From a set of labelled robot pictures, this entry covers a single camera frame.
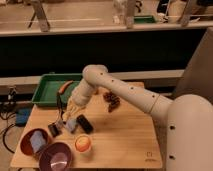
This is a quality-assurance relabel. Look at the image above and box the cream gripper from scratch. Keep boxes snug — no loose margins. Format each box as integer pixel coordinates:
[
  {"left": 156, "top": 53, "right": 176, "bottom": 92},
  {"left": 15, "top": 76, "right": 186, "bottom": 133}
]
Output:
[{"left": 63, "top": 101, "right": 84, "bottom": 121}]

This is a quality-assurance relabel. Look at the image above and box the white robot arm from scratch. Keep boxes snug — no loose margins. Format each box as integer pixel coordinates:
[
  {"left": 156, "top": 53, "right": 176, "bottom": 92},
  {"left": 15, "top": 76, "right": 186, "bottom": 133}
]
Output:
[{"left": 66, "top": 65, "right": 213, "bottom": 171}]

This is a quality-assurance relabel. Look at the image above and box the purple bowl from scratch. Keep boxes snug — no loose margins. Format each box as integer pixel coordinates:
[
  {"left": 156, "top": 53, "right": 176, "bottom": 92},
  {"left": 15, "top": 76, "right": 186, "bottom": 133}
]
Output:
[{"left": 39, "top": 142, "right": 72, "bottom": 171}]

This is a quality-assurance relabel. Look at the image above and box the brown bowl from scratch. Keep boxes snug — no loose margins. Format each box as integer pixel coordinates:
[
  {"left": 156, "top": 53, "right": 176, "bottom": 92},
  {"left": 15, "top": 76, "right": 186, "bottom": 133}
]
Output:
[{"left": 20, "top": 128, "right": 49, "bottom": 157}]

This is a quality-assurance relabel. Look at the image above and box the black rectangular block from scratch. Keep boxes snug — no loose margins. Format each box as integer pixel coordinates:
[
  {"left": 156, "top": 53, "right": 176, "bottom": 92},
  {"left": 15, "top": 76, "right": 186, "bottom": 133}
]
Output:
[{"left": 77, "top": 114, "right": 93, "bottom": 134}]

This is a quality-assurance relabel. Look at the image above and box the orange carrot toy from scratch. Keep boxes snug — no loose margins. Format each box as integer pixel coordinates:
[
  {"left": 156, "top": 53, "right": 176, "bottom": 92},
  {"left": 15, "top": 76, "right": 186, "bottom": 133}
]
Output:
[{"left": 58, "top": 80, "right": 73, "bottom": 94}]

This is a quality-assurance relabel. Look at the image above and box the green plastic tray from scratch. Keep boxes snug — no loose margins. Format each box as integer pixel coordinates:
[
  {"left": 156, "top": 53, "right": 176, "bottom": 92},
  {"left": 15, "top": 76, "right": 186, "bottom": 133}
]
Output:
[{"left": 32, "top": 73, "right": 82, "bottom": 107}]

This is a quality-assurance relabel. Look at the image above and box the orange cup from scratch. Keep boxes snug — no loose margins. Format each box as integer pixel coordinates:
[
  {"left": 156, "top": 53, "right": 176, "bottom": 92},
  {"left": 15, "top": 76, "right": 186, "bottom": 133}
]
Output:
[{"left": 75, "top": 135, "right": 91, "bottom": 153}]

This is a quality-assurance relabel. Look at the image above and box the dark brown grape bunch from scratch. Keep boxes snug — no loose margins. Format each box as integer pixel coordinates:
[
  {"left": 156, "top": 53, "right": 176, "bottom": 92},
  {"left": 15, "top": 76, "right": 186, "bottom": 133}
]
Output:
[{"left": 103, "top": 92, "right": 120, "bottom": 113}]

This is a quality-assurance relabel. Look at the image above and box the light blue cloth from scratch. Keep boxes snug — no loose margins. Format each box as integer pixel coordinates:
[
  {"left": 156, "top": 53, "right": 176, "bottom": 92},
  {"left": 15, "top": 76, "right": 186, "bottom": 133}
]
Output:
[{"left": 30, "top": 131, "right": 46, "bottom": 153}]

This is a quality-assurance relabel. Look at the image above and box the blue box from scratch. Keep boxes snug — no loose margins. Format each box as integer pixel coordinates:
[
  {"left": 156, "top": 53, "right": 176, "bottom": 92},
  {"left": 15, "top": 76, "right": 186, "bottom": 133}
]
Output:
[{"left": 15, "top": 108, "right": 31, "bottom": 127}]

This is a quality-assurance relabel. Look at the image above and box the black cable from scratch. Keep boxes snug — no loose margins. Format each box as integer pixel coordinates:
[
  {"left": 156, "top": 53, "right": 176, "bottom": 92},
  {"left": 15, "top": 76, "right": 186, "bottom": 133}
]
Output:
[{"left": 1, "top": 123, "right": 17, "bottom": 154}]

